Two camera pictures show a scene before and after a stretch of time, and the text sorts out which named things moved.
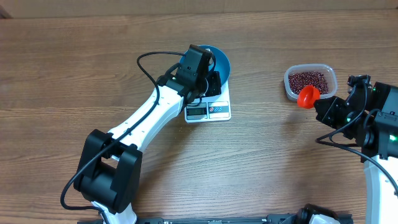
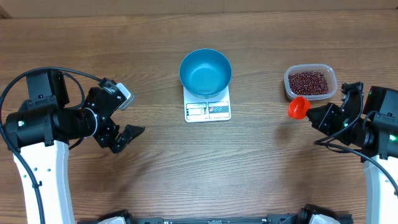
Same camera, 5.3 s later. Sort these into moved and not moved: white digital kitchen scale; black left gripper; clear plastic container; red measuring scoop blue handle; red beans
Moved: red measuring scoop blue handle; black left gripper
Not moved: red beans; clear plastic container; white digital kitchen scale
